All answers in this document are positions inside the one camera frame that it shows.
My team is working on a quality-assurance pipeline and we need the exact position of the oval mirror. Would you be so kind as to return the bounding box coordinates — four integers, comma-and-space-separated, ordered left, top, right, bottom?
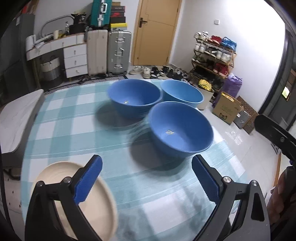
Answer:
41, 15, 74, 37

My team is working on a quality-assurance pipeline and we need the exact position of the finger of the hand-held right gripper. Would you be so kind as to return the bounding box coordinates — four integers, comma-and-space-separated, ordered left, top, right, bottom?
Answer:
254, 115, 296, 164

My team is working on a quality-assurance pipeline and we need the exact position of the wooden door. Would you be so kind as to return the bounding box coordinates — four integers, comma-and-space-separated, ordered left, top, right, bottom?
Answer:
132, 0, 182, 66

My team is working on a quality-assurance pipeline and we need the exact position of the yellow black shoe box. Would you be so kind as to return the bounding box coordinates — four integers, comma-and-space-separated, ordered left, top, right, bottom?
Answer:
109, 23, 128, 32

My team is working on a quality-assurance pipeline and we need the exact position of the silver suitcase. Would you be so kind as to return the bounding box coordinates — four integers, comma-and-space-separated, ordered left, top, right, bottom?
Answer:
107, 30, 132, 75

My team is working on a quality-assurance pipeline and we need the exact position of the black paper bag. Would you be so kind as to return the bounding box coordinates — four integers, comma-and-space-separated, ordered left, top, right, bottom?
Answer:
69, 13, 88, 34

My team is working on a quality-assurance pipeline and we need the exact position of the grey flat box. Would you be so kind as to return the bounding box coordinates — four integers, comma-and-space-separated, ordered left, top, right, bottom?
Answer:
233, 110, 251, 129

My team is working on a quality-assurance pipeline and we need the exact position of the beige round plate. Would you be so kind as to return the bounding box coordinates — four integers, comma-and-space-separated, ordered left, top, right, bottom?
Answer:
30, 161, 119, 241

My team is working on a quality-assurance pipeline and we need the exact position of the purple plastic bag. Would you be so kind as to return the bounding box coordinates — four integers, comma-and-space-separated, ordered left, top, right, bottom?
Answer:
214, 74, 243, 108

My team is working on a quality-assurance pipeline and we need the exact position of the assorted sneakers row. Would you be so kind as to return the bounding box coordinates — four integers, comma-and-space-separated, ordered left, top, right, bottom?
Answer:
128, 65, 192, 80

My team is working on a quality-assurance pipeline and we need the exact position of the grey refrigerator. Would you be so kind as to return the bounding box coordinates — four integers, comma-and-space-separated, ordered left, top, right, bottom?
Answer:
5, 13, 36, 98

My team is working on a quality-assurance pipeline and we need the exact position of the wooden shoe rack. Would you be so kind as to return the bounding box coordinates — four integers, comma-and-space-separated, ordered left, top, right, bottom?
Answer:
188, 31, 237, 93

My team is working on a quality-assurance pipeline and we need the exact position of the beige suitcase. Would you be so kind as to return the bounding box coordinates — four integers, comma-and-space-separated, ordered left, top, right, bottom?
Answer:
87, 29, 109, 76

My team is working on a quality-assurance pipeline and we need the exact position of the dark blue bowl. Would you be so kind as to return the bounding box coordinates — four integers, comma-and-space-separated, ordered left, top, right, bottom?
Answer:
148, 101, 214, 160
107, 79, 162, 120

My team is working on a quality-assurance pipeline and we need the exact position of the yellow plastic bag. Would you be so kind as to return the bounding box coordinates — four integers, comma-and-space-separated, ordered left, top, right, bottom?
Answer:
198, 79, 214, 91

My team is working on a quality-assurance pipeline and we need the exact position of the light blue bowl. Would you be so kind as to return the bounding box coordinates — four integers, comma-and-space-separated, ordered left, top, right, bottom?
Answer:
160, 80, 204, 109

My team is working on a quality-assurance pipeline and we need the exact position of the shelved shoes collection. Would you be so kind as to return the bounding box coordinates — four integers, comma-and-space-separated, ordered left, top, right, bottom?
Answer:
194, 31, 237, 77

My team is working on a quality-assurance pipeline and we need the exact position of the white vanity desk with drawers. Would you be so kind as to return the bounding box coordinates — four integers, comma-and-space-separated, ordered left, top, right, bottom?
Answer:
25, 34, 89, 78

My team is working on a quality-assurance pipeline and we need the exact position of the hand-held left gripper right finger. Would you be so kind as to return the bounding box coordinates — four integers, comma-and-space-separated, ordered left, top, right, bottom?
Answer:
191, 154, 271, 241

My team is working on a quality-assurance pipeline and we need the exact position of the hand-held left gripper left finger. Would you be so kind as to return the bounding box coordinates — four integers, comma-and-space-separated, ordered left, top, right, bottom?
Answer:
25, 154, 103, 241

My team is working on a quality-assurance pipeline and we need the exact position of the white paper towel roll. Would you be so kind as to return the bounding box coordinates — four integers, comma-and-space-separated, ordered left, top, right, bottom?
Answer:
25, 35, 36, 50

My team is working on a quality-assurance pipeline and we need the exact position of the teal checked tablecloth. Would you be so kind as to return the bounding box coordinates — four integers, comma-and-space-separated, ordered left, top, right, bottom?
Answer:
21, 79, 249, 241

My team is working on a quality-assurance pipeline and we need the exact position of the person's right hand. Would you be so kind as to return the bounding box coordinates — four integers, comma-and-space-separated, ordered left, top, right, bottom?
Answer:
267, 171, 291, 225

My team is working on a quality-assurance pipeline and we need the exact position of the white trash bin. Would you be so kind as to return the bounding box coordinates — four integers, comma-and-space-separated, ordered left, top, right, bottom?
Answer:
196, 88, 215, 110

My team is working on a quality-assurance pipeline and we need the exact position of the woven laundry basket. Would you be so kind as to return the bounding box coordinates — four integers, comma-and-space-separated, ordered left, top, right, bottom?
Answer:
39, 57, 63, 87

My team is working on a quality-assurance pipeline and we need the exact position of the teal suitcase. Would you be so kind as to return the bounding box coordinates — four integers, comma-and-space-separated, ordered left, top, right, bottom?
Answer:
91, 0, 112, 27

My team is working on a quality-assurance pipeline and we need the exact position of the cardboard box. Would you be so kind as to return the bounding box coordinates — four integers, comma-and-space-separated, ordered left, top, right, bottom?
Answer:
212, 91, 244, 126

